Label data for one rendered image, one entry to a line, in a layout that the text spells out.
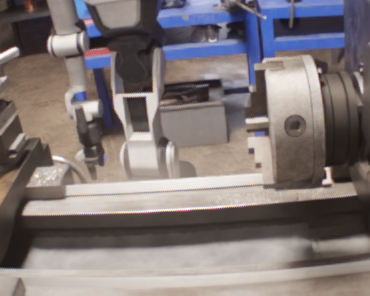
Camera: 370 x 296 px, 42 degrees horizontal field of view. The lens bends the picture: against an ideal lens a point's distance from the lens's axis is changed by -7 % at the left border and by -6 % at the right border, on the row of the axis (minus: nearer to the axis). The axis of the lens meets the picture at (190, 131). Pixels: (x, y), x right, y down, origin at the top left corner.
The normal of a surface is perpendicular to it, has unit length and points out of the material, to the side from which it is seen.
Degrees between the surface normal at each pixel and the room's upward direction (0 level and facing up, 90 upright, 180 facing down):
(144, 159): 77
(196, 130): 90
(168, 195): 0
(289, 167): 98
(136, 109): 91
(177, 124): 90
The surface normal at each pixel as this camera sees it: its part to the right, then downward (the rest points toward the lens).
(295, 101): -0.12, -0.29
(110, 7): -0.09, 0.59
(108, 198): -0.12, -0.88
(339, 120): -0.10, 0.06
